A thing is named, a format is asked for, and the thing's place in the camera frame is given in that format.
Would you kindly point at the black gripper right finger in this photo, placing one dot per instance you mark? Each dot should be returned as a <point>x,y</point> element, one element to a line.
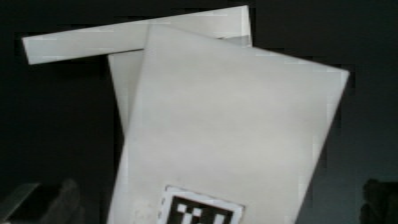
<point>378,210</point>

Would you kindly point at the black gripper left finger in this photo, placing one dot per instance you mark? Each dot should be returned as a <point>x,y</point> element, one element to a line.
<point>42,204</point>

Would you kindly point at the white cabinet top block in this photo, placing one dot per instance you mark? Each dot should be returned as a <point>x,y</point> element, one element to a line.
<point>231,114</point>

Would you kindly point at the white cabinet body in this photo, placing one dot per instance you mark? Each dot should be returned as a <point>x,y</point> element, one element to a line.
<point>117,41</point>

